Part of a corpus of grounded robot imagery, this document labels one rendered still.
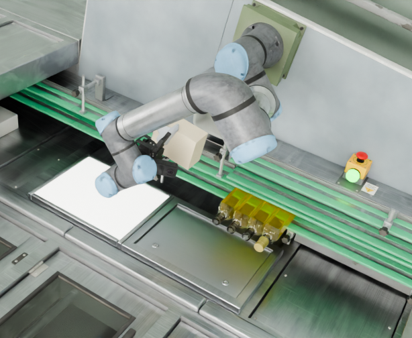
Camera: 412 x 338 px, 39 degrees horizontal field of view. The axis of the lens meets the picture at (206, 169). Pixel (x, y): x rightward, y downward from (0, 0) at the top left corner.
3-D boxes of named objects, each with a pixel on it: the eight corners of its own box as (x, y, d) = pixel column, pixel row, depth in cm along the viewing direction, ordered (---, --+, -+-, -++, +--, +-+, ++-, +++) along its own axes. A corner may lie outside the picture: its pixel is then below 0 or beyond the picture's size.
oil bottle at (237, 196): (242, 188, 218) (214, 217, 202) (245, 176, 214) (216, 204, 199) (255, 194, 216) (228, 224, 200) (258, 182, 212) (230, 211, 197)
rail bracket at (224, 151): (225, 165, 216) (209, 181, 207) (232, 127, 206) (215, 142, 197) (232, 168, 215) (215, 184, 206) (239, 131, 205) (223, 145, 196)
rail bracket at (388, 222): (387, 212, 191) (375, 233, 181) (394, 194, 186) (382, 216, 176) (398, 216, 189) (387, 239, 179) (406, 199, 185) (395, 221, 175)
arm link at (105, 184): (119, 196, 166) (100, 202, 172) (141, 179, 174) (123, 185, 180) (105, 173, 165) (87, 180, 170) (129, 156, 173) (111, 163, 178)
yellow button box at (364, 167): (348, 167, 205) (341, 178, 200) (354, 151, 201) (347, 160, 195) (367, 176, 203) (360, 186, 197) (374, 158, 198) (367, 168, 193)
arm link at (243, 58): (254, 29, 179) (232, 42, 169) (273, 68, 182) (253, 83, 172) (226, 43, 187) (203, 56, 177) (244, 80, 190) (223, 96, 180)
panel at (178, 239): (88, 159, 240) (27, 198, 216) (88, 153, 239) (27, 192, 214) (282, 255, 209) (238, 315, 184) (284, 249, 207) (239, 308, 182)
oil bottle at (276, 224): (284, 207, 211) (258, 239, 196) (287, 195, 208) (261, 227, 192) (298, 214, 210) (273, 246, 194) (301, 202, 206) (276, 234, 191)
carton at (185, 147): (168, 110, 196) (156, 119, 190) (208, 133, 192) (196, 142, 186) (162, 137, 203) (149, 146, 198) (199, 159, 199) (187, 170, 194)
